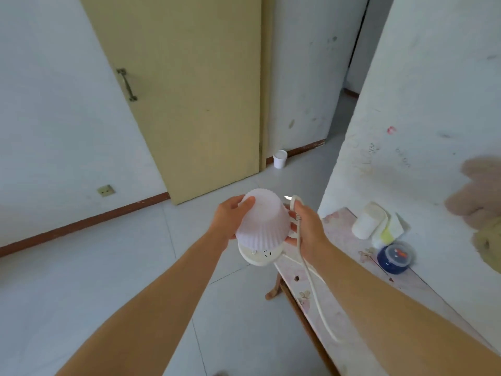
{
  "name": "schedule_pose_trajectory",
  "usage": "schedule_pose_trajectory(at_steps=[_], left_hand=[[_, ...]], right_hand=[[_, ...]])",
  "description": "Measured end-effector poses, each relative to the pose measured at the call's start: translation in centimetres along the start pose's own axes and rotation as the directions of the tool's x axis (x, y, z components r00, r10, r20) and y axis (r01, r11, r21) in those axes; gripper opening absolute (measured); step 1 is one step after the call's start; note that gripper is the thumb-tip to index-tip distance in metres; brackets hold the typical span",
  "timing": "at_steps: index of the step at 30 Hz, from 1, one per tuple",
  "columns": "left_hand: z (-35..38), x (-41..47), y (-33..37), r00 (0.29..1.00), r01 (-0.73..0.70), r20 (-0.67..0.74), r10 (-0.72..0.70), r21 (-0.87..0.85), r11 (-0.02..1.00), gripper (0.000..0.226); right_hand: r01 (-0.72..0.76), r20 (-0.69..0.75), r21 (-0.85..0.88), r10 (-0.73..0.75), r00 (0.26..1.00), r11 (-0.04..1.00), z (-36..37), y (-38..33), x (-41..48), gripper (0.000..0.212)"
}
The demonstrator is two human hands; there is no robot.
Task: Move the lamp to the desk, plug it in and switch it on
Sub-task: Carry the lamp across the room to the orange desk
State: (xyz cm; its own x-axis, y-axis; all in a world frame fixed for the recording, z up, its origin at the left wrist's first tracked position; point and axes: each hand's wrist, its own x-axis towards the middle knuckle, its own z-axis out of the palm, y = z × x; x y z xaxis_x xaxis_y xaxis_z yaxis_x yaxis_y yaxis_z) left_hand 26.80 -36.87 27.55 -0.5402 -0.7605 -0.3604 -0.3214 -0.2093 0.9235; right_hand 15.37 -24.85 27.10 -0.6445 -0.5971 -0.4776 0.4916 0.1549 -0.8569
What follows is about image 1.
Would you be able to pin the person's right hand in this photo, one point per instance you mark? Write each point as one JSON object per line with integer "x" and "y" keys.
{"x": 311, "y": 231}

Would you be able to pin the person's left hand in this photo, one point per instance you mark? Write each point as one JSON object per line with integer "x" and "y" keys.
{"x": 227, "y": 220}

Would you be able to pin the person's right thumb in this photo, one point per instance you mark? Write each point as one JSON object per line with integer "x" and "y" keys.
{"x": 300, "y": 210}

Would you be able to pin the person's left thumb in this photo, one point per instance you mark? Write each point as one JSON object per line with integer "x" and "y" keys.
{"x": 244, "y": 202}

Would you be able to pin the white table lamp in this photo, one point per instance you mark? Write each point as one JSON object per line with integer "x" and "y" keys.
{"x": 261, "y": 227}

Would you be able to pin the person's right forearm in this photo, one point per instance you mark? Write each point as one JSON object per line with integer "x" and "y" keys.
{"x": 395, "y": 313}

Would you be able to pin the person's left forearm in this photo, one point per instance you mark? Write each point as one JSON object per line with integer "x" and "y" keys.
{"x": 154, "y": 309}

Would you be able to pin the white plastic cup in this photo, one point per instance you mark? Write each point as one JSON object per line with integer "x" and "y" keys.
{"x": 280, "y": 159}

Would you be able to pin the white plastic container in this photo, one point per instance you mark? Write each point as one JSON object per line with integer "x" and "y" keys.
{"x": 368, "y": 221}

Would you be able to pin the white and yellow packet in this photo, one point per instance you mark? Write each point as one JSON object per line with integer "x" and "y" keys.
{"x": 389, "y": 232}

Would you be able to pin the floral topped wooden table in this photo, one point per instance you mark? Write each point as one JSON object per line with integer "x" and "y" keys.
{"x": 352, "y": 301}

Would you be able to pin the blue round lidded jar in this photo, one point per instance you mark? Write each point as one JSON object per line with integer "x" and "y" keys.
{"x": 395, "y": 259}

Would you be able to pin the yellow wooden door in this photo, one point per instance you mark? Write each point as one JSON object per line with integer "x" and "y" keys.
{"x": 188, "y": 90}

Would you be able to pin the beige plush toy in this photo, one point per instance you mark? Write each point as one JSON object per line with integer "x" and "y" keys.
{"x": 477, "y": 203}

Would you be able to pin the beige wall socket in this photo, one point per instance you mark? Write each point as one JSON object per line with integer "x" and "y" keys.
{"x": 105, "y": 190}

